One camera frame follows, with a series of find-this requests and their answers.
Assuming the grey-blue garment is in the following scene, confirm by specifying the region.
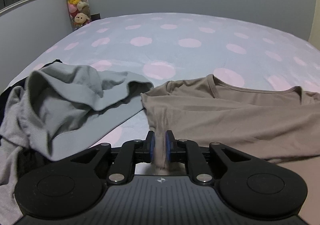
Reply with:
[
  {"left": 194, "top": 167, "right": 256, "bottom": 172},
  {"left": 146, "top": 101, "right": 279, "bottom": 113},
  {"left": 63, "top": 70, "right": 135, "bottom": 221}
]
[{"left": 21, "top": 63, "right": 153, "bottom": 161}]

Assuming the light grey knit garment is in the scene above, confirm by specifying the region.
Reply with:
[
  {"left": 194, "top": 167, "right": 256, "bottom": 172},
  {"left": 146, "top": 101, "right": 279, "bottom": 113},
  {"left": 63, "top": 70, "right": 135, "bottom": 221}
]
[{"left": 1, "top": 86, "right": 29, "bottom": 224}]

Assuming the polka dot bed sheet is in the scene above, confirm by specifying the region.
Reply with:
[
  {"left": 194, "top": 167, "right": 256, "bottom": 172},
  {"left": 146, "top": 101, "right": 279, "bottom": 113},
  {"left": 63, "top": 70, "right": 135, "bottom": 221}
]
[{"left": 0, "top": 12, "right": 320, "bottom": 149}]

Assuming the taupe brown shirt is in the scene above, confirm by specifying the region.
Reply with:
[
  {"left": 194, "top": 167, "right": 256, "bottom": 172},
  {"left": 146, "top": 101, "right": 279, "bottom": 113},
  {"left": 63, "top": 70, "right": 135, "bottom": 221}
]
[{"left": 141, "top": 75, "right": 319, "bottom": 174}]

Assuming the black wall socket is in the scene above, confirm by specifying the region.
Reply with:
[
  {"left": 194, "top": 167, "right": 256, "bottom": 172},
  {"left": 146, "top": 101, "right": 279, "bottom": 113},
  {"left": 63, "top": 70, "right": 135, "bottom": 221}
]
[{"left": 91, "top": 13, "right": 101, "bottom": 21}]

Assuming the cream door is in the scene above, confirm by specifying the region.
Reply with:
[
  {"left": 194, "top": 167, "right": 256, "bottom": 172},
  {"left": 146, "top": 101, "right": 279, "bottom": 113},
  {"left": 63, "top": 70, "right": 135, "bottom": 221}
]
[{"left": 309, "top": 0, "right": 320, "bottom": 50}]

